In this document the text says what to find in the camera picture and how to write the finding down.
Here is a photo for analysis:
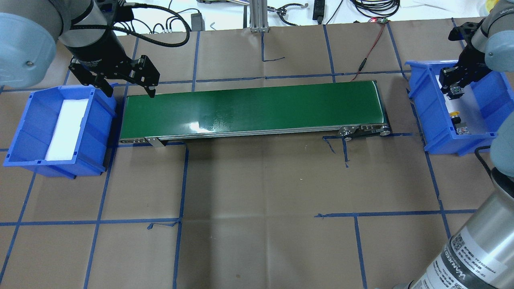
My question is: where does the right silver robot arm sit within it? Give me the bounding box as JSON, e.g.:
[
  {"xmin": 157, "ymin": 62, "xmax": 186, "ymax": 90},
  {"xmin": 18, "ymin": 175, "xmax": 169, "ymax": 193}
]
[{"xmin": 396, "ymin": 0, "xmax": 514, "ymax": 289}]

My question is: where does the white foam pad left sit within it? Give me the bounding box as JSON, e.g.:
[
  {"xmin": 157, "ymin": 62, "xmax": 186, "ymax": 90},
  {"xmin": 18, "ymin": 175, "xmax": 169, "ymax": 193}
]
[{"xmin": 45, "ymin": 99, "xmax": 88, "ymax": 161}]

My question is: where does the red black wire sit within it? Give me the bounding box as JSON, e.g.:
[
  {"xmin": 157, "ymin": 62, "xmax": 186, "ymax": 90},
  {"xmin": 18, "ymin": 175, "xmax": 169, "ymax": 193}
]
[{"xmin": 350, "ymin": 18, "xmax": 389, "ymax": 83}]

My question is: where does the red push button switch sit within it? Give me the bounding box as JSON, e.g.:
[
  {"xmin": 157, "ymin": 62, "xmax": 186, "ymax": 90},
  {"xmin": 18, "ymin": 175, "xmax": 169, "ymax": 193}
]
[{"xmin": 446, "ymin": 84, "xmax": 465, "ymax": 100}]

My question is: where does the aluminium frame post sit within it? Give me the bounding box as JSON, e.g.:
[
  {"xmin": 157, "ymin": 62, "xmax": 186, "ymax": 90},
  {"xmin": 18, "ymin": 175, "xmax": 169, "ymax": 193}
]
[{"xmin": 249, "ymin": 0, "xmax": 269, "ymax": 33}]

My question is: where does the green conveyor belt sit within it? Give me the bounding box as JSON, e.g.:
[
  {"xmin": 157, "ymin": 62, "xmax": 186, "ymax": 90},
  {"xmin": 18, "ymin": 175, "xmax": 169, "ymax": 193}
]
[{"xmin": 119, "ymin": 80, "xmax": 392, "ymax": 146}]

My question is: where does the blue left plastic bin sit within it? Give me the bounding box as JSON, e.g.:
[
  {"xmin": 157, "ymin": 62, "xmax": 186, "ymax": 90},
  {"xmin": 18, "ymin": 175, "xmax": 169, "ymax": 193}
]
[{"xmin": 3, "ymin": 85, "xmax": 117, "ymax": 179}]

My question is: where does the white foam pad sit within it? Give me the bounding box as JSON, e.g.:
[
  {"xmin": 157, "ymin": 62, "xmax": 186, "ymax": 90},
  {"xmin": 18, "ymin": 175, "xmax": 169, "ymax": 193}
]
[
  {"xmin": 434, "ymin": 73, "xmax": 496, "ymax": 140},
  {"xmin": 45, "ymin": 99, "xmax": 88, "ymax": 161}
]

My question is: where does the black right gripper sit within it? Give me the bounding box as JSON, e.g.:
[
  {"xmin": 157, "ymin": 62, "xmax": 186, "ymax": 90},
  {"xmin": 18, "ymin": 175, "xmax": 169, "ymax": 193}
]
[{"xmin": 439, "ymin": 46, "xmax": 492, "ymax": 94}]

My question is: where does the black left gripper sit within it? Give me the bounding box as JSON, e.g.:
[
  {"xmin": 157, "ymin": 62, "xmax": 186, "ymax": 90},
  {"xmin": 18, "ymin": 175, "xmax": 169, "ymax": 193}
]
[{"xmin": 66, "ymin": 31, "xmax": 160, "ymax": 98}]

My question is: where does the yellow push button switch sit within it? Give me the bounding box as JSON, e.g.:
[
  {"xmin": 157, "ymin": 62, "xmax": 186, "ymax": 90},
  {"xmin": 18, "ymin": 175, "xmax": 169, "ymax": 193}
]
[{"xmin": 449, "ymin": 110, "xmax": 470, "ymax": 135}]

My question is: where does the white foam pad right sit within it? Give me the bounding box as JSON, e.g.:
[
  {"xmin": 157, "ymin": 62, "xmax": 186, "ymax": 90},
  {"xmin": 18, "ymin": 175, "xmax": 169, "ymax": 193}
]
[{"xmin": 434, "ymin": 73, "xmax": 496, "ymax": 140}]

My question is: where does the blue plastic bin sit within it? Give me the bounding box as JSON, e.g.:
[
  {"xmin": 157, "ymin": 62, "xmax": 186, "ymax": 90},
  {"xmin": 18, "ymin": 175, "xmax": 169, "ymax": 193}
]
[
  {"xmin": 406, "ymin": 60, "xmax": 513, "ymax": 156},
  {"xmin": 3, "ymin": 85, "xmax": 117, "ymax": 179}
]

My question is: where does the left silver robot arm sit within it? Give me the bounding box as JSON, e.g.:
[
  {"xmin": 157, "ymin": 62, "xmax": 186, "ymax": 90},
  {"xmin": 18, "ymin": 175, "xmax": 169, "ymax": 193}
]
[{"xmin": 0, "ymin": 0, "xmax": 160, "ymax": 97}]

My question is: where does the blue right plastic bin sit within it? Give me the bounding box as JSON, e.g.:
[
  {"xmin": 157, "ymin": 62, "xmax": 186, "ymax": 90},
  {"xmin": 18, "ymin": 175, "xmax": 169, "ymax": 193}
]
[{"xmin": 406, "ymin": 60, "xmax": 513, "ymax": 156}]

